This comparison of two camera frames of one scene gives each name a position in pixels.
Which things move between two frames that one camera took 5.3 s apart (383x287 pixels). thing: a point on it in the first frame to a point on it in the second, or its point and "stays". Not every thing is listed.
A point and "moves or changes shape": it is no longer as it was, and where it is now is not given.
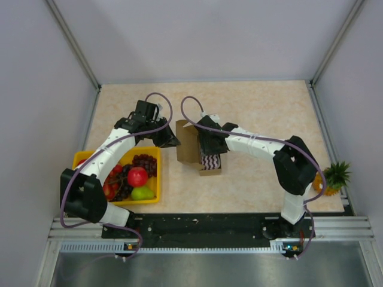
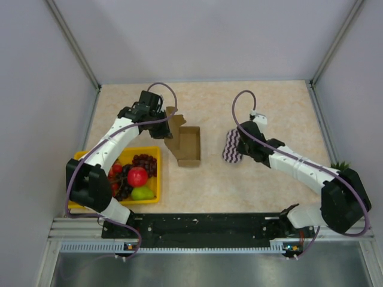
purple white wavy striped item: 210,161 to 230,153
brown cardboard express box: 188,148 moves or changes shape
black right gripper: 206,150 to 240,149
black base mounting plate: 209,230 stays
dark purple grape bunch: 125,189 stays
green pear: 142,193 stays
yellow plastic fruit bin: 154,183 stays
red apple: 137,176 stays
